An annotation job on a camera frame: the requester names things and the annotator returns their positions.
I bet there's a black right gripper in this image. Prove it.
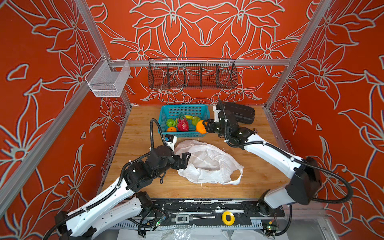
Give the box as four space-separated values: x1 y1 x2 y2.
200 117 231 139

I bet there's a white plastic bag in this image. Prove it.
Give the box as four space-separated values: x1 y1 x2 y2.
175 140 244 185

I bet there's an orange fruit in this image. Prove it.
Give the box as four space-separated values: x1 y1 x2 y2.
167 127 178 133
196 120 207 134

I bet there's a red dragon fruit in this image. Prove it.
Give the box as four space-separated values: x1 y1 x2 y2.
176 115 190 132

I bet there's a green pear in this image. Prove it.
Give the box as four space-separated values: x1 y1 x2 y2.
166 119 177 128

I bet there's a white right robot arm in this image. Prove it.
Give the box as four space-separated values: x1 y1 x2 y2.
203 102 322 215

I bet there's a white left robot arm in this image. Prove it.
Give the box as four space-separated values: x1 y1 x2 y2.
44 146 191 240

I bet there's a black plastic tool case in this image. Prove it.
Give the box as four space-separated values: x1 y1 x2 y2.
223 102 255 125

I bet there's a teal plastic basket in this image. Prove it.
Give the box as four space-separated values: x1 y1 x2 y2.
158 104 210 138

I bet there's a yellow tape roll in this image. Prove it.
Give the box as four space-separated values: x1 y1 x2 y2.
222 211 235 226

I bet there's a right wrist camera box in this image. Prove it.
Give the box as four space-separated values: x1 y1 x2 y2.
213 105 222 123

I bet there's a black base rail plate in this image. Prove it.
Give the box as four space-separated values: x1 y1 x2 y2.
124 197 286 218

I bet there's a black wire wall basket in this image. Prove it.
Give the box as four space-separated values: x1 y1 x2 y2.
148 57 238 90

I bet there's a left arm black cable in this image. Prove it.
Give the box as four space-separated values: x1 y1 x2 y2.
41 118 167 240

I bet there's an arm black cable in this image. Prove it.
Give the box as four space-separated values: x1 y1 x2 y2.
41 118 167 240
217 99 354 205

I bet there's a white wire wall basket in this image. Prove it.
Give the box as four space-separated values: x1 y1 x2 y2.
85 55 131 97

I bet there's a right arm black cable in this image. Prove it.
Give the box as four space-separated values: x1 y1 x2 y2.
217 99 354 205

